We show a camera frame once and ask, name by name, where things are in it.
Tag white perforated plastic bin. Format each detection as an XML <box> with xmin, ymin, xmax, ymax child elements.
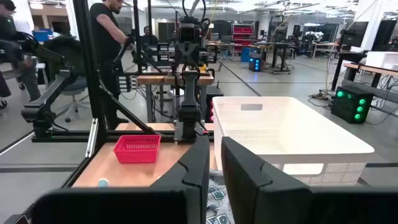
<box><xmin>212</xmin><ymin>95</ymin><xmax>376</xmax><ymax>187</ymax></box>

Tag person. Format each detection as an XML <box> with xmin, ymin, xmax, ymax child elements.
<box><xmin>0</xmin><ymin>0</ymin><xmax>42</xmax><ymax>110</ymax></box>
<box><xmin>140</xmin><ymin>26</ymin><xmax>159</xmax><ymax>46</ymax></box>
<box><xmin>89</xmin><ymin>0</ymin><xmax>137</xmax><ymax>130</ymax></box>

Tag red storage shelf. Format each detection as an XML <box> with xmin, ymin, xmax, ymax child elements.
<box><xmin>231</xmin><ymin>23</ymin><xmax>256</xmax><ymax>52</ymax></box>

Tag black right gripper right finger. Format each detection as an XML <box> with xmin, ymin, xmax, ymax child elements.
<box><xmin>221</xmin><ymin>136</ymin><xmax>398</xmax><ymax>224</ymax></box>

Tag black monitor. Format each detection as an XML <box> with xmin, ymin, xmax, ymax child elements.
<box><xmin>371</xmin><ymin>19</ymin><xmax>398</xmax><ymax>52</ymax></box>
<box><xmin>341</xmin><ymin>21</ymin><xmax>369</xmax><ymax>48</ymax></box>

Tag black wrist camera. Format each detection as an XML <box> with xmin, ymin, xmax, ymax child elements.
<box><xmin>178</xmin><ymin>16</ymin><xmax>203</xmax><ymax>44</ymax></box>

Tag grey office chair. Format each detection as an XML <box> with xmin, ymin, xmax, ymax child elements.
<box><xmin>55</xmin><ymin>70</ymin><xmax>93</xmax><ymax>124</ymax></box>

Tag wooden workbench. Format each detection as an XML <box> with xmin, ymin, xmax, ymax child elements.
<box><xmin>136</xmin><ymin>63</ymin><xmax>215</xmax><ymax>124</ymax></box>

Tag black computer green lights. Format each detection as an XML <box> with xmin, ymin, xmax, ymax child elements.
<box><xmin>330</xmin><ymin>85</ymin><xmax>374</xmax><ymax>124</ymax></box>

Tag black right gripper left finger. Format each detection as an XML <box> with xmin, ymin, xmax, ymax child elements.
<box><xmin>29</xmin><ymin>135</ymin><xmax>211</xmax><ymax>224</ymax></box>

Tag red plastic basket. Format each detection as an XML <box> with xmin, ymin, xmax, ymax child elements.
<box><xmin>113</xmin><ymin>134</ymin><xmax>162</xmax><ymax>164</ymax></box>

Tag wooden desk black legs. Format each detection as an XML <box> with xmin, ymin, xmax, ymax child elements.
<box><xmin>331</xmin><ymin>51</ymin><xmax>398</xmax><ymax>105</ymax></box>

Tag grey patterned cloth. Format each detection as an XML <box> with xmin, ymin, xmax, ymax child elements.
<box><xmin>205</xmin><ymin>169</ymin><xmax>236</xmax><ymax>224</ymax></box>

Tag black computer red lights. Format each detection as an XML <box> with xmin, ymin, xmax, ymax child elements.
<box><xmin>205</xmin><ymin>85</ymin><xmax>224</xmax><ymax>124</ymax></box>

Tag black computer blue lights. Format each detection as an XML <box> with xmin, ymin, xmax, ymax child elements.
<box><xmin>248</xmin><ymin>57</ymin><xmax>263</xmax><ymax>73</ymax></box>

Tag white box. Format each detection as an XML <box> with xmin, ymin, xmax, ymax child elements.
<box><xmin>365</xmin><ymin>50</ymin><xmax>398</xmax><ymax>71</ymax></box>

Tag black aluminium frame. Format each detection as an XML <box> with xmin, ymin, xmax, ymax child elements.
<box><xmin>30</xmin><ymin>0</ymin><xmax>215</xmax><ymax>189</ymax></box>

